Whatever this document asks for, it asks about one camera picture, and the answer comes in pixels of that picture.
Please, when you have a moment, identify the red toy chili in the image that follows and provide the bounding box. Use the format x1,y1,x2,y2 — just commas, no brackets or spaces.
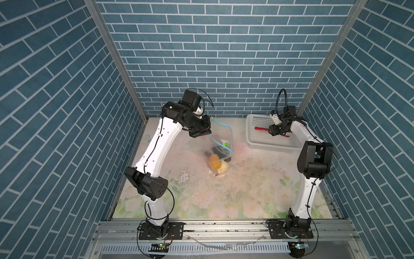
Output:
254,127,290,138

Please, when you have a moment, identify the dark purple toy eggplant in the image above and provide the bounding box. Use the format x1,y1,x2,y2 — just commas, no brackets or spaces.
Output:
215,141,231,152

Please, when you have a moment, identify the clear zip top bag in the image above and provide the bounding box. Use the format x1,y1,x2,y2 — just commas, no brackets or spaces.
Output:
204,117,235,176

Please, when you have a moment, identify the yellow toy fruit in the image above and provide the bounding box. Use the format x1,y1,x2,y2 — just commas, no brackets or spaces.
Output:
209,154,221,170

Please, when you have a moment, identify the cream toy bun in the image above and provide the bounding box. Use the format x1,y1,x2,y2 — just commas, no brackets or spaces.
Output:
217,161,229,175

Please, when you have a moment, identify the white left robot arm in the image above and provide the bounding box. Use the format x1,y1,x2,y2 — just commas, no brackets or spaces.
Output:
125,99,211,227

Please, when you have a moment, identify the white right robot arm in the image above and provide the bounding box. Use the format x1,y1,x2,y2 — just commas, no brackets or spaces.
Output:
265,118,334,239

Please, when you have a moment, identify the white plastic basket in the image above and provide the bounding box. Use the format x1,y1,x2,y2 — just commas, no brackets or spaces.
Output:
245,114,305,153

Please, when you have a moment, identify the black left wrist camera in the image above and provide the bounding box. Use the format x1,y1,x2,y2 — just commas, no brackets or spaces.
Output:
179,90,204,116

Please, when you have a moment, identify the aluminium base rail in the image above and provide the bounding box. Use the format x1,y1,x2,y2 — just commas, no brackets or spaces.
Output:
86,219,369,259

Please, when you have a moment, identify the aluminium right corner post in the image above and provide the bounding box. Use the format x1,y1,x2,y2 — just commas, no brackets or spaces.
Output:
297,0,368,115

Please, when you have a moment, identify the aluminium corner post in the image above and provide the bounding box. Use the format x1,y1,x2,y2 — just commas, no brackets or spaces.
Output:
297,0,368,115
84,0,148,124

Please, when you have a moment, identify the aluminium left corner post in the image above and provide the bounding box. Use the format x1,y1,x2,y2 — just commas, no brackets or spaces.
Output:
84,0,148,124

